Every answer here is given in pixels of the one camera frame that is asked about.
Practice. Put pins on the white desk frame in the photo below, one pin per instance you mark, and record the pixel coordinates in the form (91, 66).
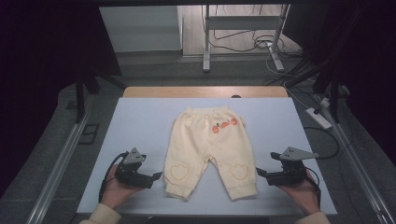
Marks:
(239, 22)

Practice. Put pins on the cream baby pants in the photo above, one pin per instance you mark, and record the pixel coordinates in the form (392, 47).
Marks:
(211, 146)

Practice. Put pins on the black metal stand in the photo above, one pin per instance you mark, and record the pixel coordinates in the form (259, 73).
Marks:
(80, 93)
(334, 90)

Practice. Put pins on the white power strip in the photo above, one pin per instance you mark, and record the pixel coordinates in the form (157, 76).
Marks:
(318, 118)

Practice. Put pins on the person's right hand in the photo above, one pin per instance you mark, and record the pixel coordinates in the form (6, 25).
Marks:
(300, 194)

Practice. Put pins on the white wall panel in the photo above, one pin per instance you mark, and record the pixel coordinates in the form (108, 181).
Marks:
(140, 29)

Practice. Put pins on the white plug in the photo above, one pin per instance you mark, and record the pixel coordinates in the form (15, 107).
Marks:
(325, 102)

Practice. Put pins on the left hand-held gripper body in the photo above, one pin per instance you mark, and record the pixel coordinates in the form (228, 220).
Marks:
(134, 175)

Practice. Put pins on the black floor socket plate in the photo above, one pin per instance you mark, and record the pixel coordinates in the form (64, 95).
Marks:
(89, 133)

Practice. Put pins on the aluminium rail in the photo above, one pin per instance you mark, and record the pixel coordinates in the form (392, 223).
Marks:
(358, 168)
(59, 168)

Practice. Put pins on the wooden table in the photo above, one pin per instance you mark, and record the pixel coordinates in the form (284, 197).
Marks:
(186, 91)

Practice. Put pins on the person's left hand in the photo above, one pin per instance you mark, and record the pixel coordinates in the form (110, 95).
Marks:
(116, 193)

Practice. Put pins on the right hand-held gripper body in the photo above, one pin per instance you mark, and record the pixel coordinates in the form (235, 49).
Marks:
(289, 174)

